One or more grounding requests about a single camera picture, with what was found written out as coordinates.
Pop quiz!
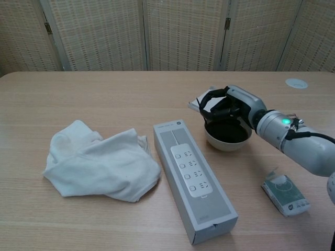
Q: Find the white square notepad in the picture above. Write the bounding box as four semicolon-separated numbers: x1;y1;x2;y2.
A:
187;85;231;116

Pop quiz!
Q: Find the white round table grommet cap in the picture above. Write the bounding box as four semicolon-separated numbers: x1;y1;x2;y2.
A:
285;77;308;89

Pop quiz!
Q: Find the cup of dark coffee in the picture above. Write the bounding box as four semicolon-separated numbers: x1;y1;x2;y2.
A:
203;119;252;152

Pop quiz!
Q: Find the grey power strip box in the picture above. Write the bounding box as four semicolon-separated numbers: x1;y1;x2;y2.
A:
153;119;239;246

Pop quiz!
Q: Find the green white tissue pack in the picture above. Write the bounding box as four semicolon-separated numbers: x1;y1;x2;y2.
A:
260;167;311;217

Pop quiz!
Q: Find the black plastic spoon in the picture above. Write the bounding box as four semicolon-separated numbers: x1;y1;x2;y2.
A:
199;100;210;127

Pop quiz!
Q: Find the white crumpled cloth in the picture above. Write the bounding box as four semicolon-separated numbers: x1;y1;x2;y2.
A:
42;119;162;204

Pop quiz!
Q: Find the bamboo folding screen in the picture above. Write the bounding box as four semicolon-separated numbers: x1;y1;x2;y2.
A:
0;0;335;73

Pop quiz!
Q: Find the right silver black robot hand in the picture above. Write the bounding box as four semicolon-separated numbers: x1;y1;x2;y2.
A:
198;85;267;129

